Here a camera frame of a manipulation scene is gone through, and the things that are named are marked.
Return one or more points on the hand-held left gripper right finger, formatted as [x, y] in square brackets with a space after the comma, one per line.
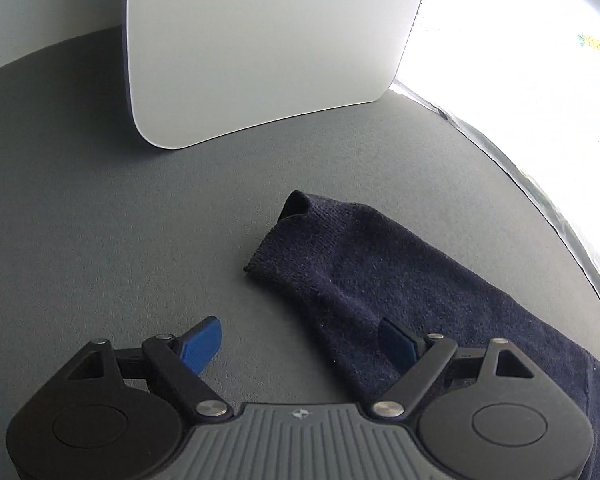
[397, 342]

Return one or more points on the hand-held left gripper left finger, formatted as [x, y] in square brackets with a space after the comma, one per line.
[202, 342]

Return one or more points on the dark navy sweater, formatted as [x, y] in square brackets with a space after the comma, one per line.
[380, 270]

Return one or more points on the white board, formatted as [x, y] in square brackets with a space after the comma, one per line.
[260, 50]

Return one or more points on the printed white sheet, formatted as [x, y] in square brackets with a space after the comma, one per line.
[505, 60]

